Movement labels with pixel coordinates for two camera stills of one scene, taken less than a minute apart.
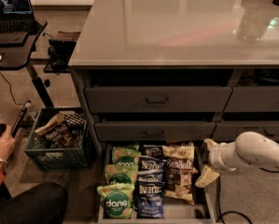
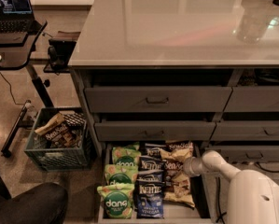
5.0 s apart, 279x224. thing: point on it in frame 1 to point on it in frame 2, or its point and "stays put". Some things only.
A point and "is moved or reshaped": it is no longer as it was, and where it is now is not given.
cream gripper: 216,160 to 191,166
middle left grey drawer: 150,131 stays put
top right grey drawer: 258,99 stays put
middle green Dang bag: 118,174 stays put
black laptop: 10,9 stays put
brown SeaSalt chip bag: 179,171 is moved or reshaped
